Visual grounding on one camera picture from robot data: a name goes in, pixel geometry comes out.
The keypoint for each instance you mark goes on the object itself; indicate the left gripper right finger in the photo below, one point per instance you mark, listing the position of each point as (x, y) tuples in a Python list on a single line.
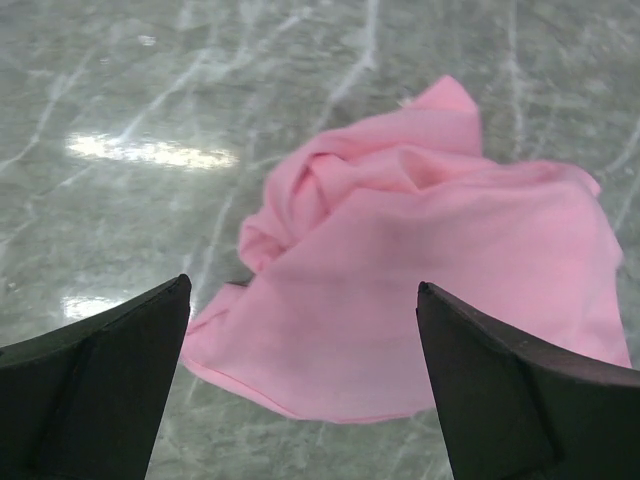
[(513, 406)]

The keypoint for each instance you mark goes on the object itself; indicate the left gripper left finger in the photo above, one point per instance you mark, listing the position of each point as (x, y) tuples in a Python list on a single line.
[(85, 401)]

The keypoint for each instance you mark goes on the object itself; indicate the pink t shirt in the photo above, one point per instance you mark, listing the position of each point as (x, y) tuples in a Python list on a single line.
[(353, 222)]

